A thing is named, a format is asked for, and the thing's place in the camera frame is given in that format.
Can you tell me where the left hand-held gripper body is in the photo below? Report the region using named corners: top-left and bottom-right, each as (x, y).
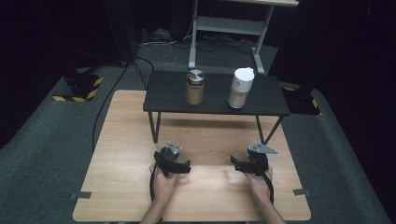
top-left (153, 141), bottom-right (187, 178)

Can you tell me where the person's right hand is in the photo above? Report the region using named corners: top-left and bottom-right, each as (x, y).
top-left (244, 165), bottom-right (275, 203)

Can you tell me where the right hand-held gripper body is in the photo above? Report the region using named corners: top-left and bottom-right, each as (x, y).
top-left (247, 142), bottom-right (279, 177)

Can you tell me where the person's left hand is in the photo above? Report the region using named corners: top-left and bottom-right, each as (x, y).
top-left (148, 162), bottom-right (181, 203)

